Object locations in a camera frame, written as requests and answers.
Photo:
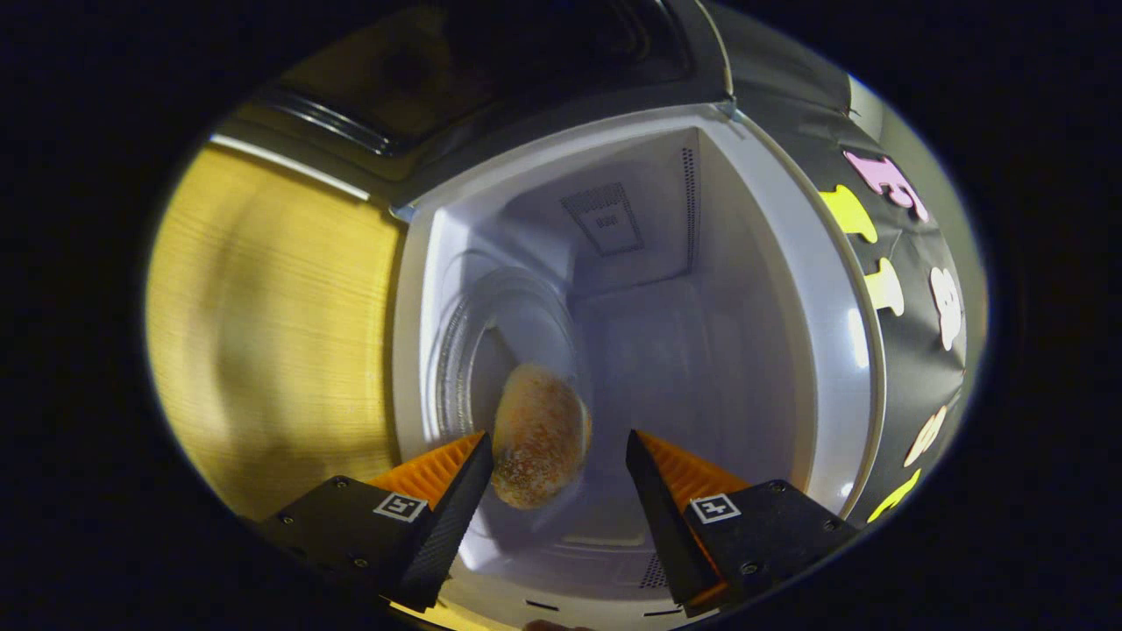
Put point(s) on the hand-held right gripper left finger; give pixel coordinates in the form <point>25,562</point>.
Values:
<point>443,526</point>

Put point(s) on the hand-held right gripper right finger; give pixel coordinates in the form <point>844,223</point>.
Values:
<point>671,526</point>

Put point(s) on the speckled pink food patty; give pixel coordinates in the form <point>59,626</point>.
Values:
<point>539,438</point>

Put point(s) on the white microwave oven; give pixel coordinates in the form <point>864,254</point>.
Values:
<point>701,350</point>

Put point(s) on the glass microwave turntable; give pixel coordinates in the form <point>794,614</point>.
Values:
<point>465,342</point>

